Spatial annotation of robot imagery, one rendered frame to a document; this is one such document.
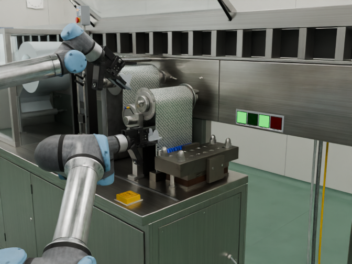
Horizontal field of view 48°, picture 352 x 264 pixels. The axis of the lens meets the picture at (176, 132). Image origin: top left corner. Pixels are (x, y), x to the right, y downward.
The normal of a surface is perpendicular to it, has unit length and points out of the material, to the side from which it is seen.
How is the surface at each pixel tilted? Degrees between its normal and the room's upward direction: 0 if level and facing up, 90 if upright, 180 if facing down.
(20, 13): 90
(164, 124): 90
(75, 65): 90
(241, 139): 90
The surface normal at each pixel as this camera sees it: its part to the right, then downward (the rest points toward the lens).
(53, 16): 0.70, 0.16
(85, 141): 0.01, -0.75
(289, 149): -0.72, 0.15
